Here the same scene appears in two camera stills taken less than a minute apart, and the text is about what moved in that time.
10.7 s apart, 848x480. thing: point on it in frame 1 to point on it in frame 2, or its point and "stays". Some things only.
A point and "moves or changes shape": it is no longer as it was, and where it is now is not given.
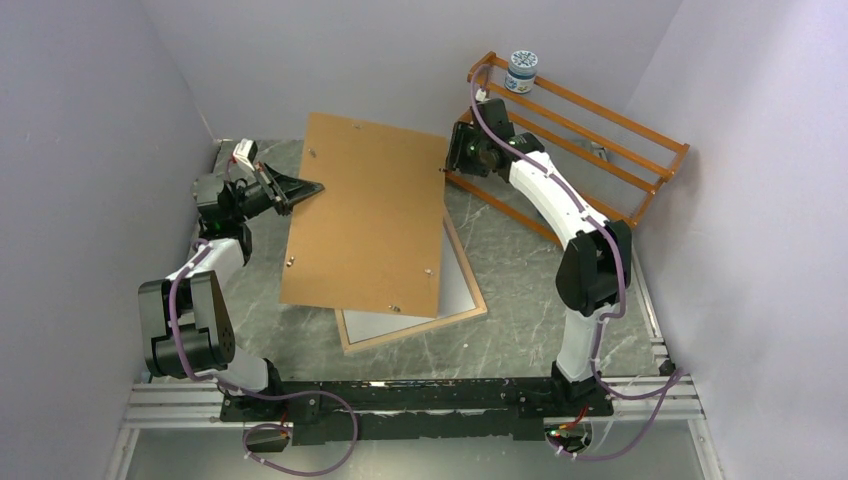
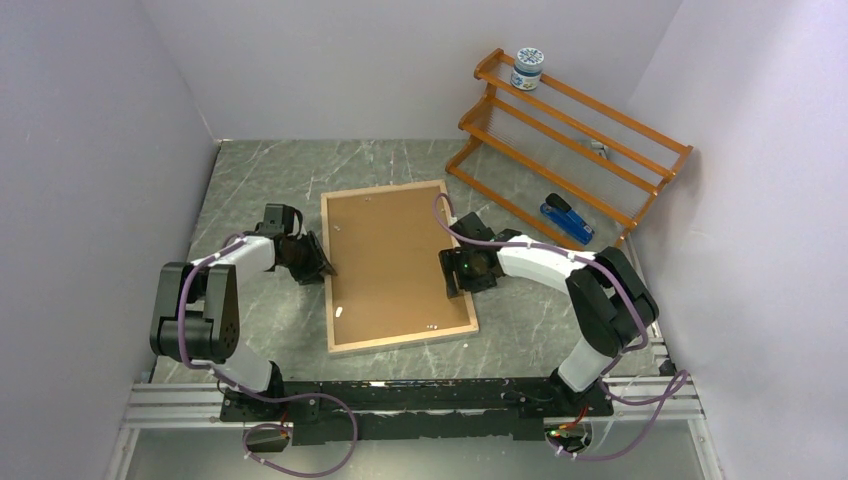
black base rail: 422,408 stays
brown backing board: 371,240 moves or changes shape
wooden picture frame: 481,309 to 329,280
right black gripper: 461,133 to 451,260
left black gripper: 288,190 to 310,274
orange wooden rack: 612,160 stays
